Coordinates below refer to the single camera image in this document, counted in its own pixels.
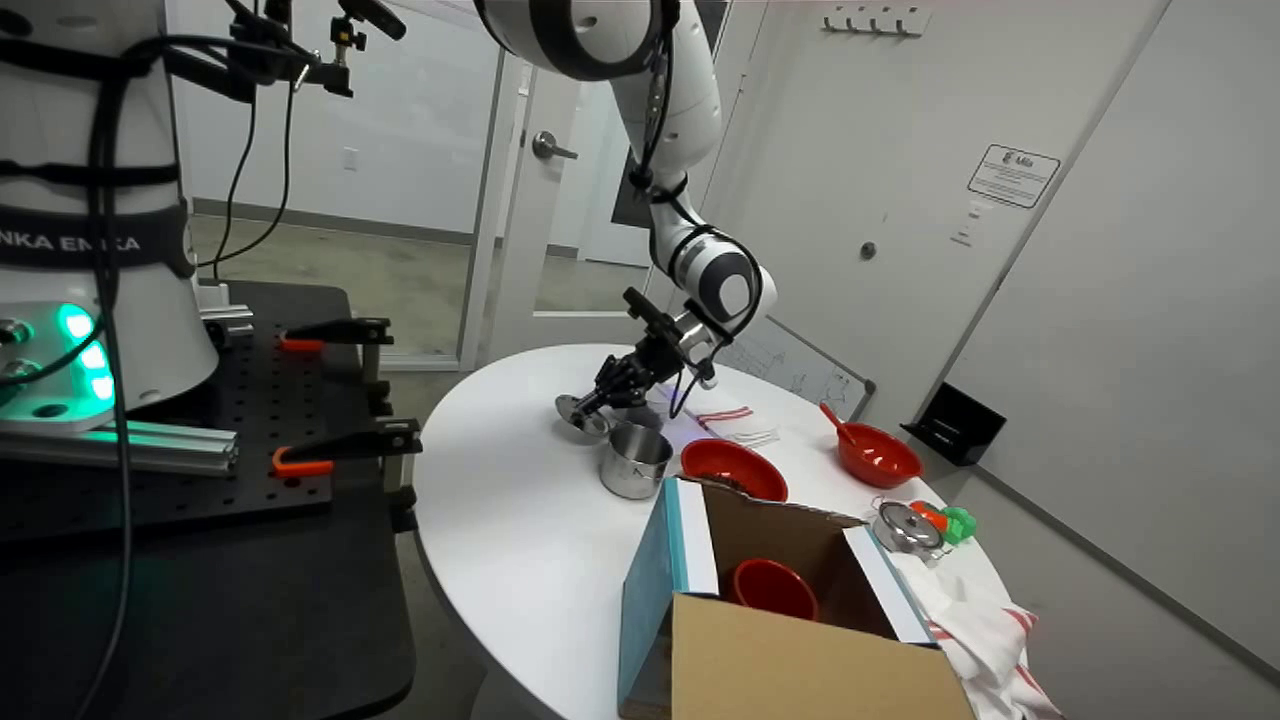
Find black orange lower clamp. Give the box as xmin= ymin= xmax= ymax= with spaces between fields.
xmin=269 ymin=421 xmax=419 ymax=483

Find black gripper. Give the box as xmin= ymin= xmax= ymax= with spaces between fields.
xmin=572 ymin=287 xmax=722 ymax=421

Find red cup inside box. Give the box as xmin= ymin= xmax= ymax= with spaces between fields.
xmin=732 ymin=555 xmax=819 ymax=621

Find small steel pot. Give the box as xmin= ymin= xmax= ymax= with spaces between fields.
xmin=596 ymin=425 xmax=671 ymax=500

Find black floor box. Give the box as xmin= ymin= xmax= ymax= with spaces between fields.
xmin=907 ymin=382 xmax=1004 ymax=468

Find black perforated work table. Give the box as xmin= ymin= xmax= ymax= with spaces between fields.
xmin=0 ymin=282 xmax=414 ymax=720

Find red bowl on table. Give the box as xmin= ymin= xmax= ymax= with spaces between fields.
xmin=679 ymin=438 xmax=789 ymax=500

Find white cloth red stripes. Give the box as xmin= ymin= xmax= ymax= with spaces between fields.
xmin=671 ymin=395 xmax=1060 ymax=720

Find black camera on mount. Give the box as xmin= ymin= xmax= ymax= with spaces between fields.
xmin=225 ymin=0 xmax=408 ymax=96

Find black orange upper clamp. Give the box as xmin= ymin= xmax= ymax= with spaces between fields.
xmin=277 ymin=315 xmax=394 ymax=357

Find door lever handle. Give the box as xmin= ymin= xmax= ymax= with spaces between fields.
xmin=532 ymin=131 xmax=577 ymax=161

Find black hanging cable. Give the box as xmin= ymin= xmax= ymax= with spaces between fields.
xmin=73 ymin=53 xmax=134 ymax=720

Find black orange clamp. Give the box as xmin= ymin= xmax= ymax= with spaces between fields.
xmin=277 ymin=315 xmax=394 ymax=357
xmin=269 ymin=421 xmax=419 ymax=483

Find small steel strainer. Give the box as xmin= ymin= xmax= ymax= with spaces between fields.
xmin=871 ymin=500 xmax=944 ymax=553

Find red ladle bowl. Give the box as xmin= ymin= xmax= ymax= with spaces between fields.
xmin=823 ymin=404 xmax=925 ymax=486

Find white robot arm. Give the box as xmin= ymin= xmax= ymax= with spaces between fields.
xmin=471 ymin=0 xmax=776 ymax=426

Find wall notice sign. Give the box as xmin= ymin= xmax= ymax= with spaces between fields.
xmin=968 ymin=143 xmax=1060 ymax=207

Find orange green toy vegetables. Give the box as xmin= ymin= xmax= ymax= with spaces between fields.
xmin=911 ymin=500 xmax=977 ymax=543

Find steel pot lid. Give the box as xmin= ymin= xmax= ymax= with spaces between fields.
xmin=556 ymin=395 xmax=661 ymax=442

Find cardboard toy box teal flaps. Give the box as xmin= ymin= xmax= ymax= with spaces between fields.
xmin=617 ymin=478 xmax=977 ymax=720

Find aluminium rail profile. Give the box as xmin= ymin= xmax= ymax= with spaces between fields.
xmin=0 ymin=421 xmax=238 ymax=477

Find white robot base green light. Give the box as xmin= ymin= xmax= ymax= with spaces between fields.
xmin=0 ymin=0 xmax=219 ymax=430

